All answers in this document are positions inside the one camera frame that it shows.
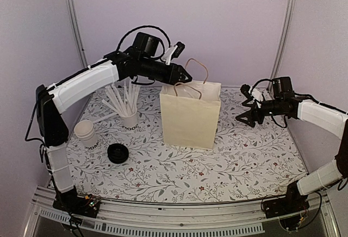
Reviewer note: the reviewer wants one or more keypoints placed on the floral patterned table mat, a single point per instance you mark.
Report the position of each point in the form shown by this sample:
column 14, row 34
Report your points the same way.
column 245, row 163

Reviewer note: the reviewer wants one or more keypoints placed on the beige paper takeout bag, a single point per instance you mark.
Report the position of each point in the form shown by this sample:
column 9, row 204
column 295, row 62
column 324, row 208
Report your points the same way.
column 190, row 113

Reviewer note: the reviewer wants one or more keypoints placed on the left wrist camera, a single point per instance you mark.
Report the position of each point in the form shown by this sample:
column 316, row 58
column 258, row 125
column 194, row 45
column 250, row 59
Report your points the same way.
column 172, row 52

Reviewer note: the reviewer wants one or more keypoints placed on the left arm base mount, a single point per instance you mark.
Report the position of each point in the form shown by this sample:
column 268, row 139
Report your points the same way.
column 79, row 203

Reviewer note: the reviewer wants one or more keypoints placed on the metal frame post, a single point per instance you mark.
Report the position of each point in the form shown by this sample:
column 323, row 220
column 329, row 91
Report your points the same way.
column 283, row 38
column 76, row 32

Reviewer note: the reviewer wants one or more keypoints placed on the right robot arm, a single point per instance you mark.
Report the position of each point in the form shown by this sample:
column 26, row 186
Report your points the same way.
column 289, row 104

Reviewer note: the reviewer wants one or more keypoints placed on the stack of white paper cups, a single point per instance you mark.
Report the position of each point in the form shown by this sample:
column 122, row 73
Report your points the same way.
column 85, row 132

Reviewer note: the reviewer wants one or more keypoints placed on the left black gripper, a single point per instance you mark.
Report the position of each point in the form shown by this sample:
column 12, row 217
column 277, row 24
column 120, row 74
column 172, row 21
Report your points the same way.
column 173, row 76

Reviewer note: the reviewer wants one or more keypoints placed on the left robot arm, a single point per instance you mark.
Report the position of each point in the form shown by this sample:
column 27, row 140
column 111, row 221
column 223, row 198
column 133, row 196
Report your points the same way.
column 139, row 59

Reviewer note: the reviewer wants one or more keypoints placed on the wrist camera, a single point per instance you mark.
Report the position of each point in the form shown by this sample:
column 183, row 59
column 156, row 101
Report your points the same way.
column 257, row 94
column 172, row 52

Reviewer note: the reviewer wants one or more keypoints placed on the left metal frame post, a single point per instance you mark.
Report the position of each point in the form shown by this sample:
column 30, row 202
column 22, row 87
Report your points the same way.
column 76, row 32

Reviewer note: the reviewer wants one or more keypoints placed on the right metal frame post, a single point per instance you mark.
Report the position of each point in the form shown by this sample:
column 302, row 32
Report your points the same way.
column 283, row 38

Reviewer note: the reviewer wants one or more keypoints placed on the bundle of wrapped white straws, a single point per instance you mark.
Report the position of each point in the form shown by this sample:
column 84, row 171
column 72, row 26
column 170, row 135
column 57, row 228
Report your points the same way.
column 124, row 105

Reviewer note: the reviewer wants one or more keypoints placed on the white cup holding straws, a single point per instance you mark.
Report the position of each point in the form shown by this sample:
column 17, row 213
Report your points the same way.
column 130, row 123

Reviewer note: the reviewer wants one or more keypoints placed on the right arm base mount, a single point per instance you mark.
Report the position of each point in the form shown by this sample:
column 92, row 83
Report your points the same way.
column 292, row 202

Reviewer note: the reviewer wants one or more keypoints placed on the stack of black lids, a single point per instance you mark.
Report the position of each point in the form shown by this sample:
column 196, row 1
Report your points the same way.
column 117, row 153

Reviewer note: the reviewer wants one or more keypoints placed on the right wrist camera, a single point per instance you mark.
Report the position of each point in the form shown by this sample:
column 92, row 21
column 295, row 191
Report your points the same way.
column 257, row 94

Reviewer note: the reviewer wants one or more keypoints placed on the front aluminium rail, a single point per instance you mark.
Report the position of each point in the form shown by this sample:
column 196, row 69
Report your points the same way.
column 126, row 218

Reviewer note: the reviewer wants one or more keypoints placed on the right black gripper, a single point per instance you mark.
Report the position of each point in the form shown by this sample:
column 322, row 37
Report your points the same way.
column 249, row 114

